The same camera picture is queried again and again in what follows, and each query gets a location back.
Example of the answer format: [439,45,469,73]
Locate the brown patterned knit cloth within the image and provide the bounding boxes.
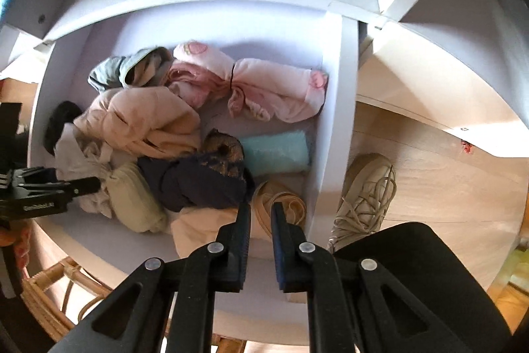
[202,128,246,174]

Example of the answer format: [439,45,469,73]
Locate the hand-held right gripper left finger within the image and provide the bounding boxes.
[47,202,253,353]

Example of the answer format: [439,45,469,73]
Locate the person's black trouser leg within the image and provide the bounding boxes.
[328,221,511,337]

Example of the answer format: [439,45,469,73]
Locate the navy garment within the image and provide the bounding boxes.
[137,152,257,213]

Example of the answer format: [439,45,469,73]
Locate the teal towel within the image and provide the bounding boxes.
[239,131,311,177]

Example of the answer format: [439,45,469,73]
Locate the white cloth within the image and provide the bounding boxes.
[54,123,139,218]

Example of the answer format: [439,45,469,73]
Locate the pink strawberry print garment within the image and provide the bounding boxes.
[165,41,329,124]

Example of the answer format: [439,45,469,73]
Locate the beige strappy undergarment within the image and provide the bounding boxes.
[252,179,307,240]

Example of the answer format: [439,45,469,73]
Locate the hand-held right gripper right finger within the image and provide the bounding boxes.
[270,202,511,353]

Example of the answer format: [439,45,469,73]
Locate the black socks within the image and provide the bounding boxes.
[43,101,83,155]

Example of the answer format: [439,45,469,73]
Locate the grey-green garment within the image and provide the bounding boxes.
[88,46,174,93]

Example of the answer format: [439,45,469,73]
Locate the rattan chair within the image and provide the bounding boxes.
[20,256,249,353]

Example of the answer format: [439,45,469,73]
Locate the peach garment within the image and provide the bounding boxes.
[73,85,203,160]

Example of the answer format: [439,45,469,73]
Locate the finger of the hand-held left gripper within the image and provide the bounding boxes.
[66,176,102,197]

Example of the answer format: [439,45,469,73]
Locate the person's left hand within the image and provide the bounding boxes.
[0,218,30,271]

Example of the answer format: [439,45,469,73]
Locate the light green cloth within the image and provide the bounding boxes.
[105,163,168,234]

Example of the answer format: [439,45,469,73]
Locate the beige sneaker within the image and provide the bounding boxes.
[326,153,397,254]

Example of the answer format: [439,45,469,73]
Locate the pale beige cloth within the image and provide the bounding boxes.
[170,206,273,259]

